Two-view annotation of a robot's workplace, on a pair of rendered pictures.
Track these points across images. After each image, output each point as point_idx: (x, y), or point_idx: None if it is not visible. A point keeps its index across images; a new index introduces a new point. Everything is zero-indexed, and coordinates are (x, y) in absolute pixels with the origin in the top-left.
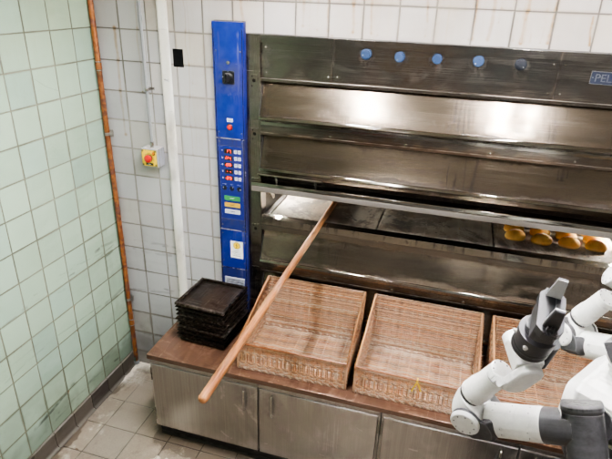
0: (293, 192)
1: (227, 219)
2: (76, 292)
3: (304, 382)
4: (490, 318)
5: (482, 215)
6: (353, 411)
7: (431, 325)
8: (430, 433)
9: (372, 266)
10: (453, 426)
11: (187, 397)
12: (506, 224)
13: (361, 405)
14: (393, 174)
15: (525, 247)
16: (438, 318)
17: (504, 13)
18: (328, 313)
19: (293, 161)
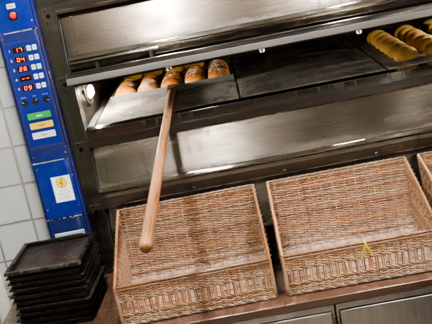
0: (126, 69)
1: (38, 149)
2: None
3: (222, 310)
4: (414, 163)
5: (366, 20)
6: (299, 319)
7: (348, 196)
8: (403, 307)
9: (251, 146)
10: (427, 282)
11: None
12: (396, 22)
13: (306, 305)
14: (243, 12)
15: (422, 60)
16: (354, 182)
17: None
18: (213, 231)
19: (110, 37)
